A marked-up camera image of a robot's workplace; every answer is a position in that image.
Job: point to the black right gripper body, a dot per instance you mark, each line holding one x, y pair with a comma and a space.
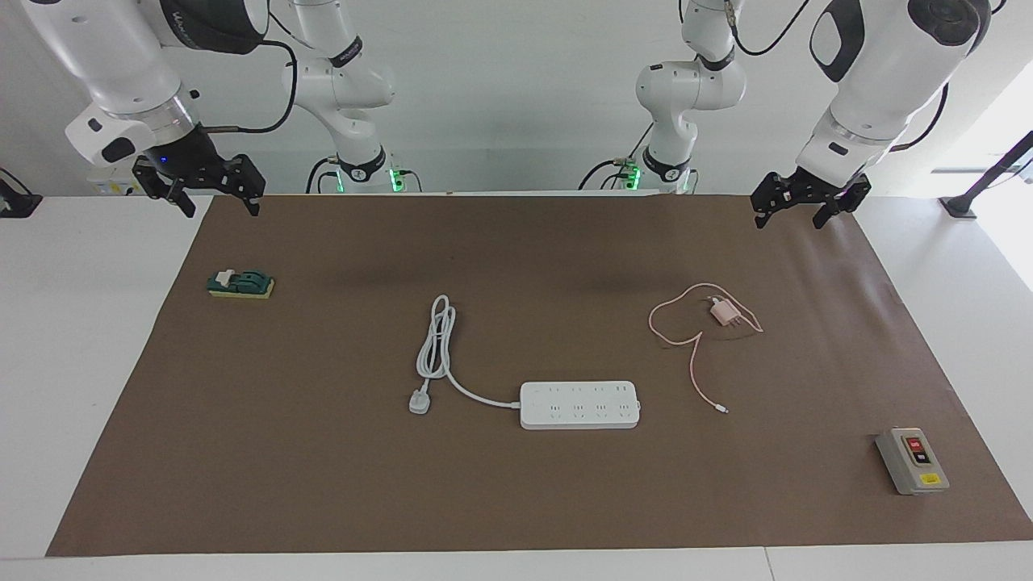
194, 165

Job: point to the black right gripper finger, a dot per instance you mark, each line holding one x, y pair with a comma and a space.
181, 202
252, 202

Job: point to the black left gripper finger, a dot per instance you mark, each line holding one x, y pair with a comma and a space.
825, 216
761, 219

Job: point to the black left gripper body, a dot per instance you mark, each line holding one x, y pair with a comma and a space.
811, 190

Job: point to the pink charger plug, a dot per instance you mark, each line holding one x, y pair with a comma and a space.
724, 312

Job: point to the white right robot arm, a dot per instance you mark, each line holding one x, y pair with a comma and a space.
121, 64

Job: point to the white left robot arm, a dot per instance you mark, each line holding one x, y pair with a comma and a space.
880, 73

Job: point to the black table clamp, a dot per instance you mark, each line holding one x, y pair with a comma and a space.
20, 202

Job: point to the brown table mat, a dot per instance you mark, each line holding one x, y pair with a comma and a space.
323, 484

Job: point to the white wall outlet box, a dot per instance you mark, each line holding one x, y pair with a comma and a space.
109, 187

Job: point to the green knife switch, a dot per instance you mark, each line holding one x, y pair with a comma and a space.
242, 282

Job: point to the grey on-off switch box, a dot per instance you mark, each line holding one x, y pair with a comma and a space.
912, 461

